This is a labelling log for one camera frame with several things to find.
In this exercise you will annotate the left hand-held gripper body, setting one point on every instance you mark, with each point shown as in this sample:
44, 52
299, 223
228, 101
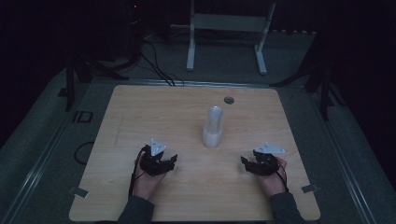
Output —
149, 165

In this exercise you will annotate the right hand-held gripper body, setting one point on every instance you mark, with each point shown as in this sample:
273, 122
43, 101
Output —
266, 161

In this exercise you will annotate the stack of clear plastic cups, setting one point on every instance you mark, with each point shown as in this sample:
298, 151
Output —
213, 127

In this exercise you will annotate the person's left hand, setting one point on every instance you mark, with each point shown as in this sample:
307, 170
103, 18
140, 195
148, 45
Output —
148, 183

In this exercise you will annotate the person's right hand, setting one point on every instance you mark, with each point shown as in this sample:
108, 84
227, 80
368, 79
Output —
274, 182

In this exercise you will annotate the grey tape strip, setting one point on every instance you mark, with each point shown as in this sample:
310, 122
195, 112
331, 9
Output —
79, 192
310, 188

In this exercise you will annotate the grey round table grommet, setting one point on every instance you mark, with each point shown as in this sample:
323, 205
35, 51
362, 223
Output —
229, 100

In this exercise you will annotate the black tripod stand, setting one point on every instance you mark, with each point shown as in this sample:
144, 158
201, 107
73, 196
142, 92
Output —
323, 93
70, 84

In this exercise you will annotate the white metal stand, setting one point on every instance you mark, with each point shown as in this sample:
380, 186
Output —
227, 22

